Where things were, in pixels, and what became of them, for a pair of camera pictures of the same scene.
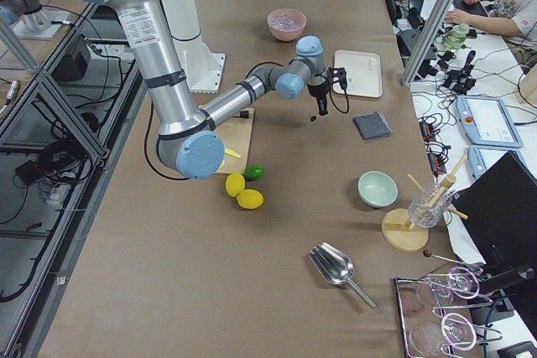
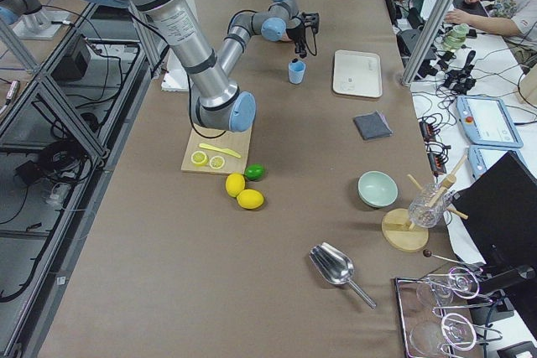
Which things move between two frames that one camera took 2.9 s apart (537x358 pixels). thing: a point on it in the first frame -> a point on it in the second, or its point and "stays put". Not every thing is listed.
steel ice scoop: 337,267 stays put
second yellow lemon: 250,199 stays put
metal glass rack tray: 433,311 stays put
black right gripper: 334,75 -> 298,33
